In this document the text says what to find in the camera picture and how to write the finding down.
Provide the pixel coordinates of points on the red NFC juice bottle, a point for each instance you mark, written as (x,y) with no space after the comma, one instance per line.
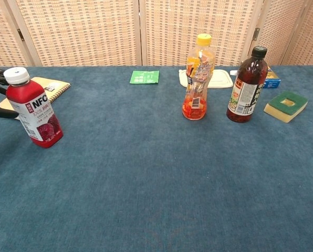
(33,110)

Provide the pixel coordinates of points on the dark tea bottle black cap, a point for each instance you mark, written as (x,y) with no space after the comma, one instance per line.
(245,99)

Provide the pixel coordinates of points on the kraft spiral notebook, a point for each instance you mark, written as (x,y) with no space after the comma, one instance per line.
(56,88)

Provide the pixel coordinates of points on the woven folding screen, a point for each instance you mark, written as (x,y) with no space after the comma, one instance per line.
(80,31)

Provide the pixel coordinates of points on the green sachet packet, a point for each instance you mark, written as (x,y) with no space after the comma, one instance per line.
(144,77)

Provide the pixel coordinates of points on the blue table cloth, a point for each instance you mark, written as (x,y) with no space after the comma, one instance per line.
(146,170)

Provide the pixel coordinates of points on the orange drink bottle yellow cap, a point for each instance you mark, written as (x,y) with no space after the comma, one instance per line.
(197,105)

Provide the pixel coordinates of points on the beige lidded food container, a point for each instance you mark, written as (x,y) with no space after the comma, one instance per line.
(222,78)

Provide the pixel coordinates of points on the blue yellow snack box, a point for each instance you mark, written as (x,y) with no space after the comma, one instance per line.
(273,81)

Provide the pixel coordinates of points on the green yellow scrub sponge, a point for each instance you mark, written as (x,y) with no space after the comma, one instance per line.
(285,106)

